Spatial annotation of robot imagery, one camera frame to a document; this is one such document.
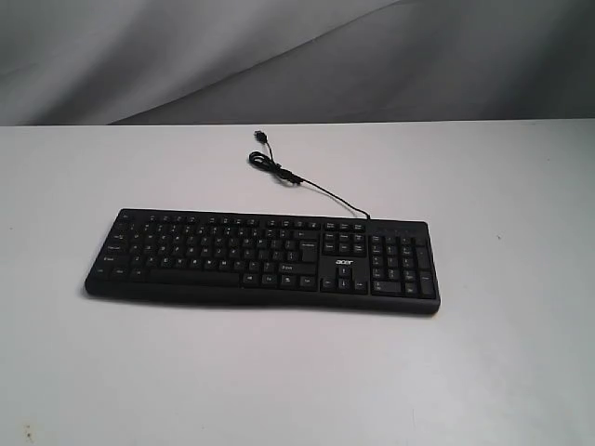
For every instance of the black acer keyboard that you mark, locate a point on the black acer keyboard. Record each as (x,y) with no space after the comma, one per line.
(225,259)

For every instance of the grey fabric backdrop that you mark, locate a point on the grey fabric backdrop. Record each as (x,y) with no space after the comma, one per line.
(284,62)

